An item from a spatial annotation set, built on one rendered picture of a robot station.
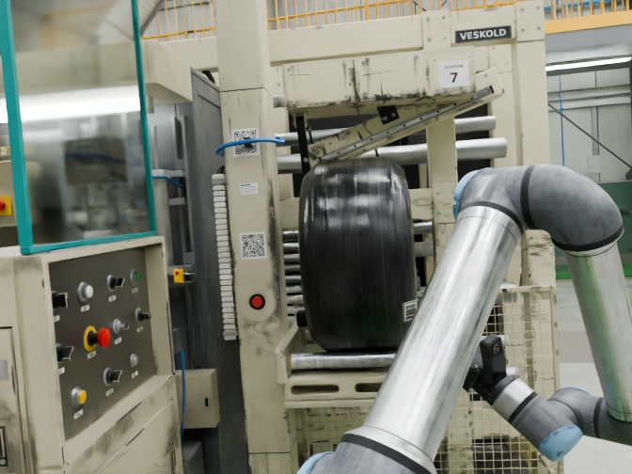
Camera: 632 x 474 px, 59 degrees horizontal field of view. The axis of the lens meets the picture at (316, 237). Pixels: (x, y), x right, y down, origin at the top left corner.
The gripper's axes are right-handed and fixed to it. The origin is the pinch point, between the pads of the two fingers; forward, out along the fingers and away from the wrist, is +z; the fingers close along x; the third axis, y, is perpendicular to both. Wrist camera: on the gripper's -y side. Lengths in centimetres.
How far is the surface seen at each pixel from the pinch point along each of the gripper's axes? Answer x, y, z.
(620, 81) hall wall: 903, 352, 293
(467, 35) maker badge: 92, -20, 74
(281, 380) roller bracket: -30.0, 23.3, 22.3
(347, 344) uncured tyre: -12.7, 15.6, 16.7
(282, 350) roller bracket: -26.5, 17.6, 26.6
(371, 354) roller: -8.2, 18.2, 11.9
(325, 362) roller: -18.2, 21.1, 18.4
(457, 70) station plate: 61, -25, 54
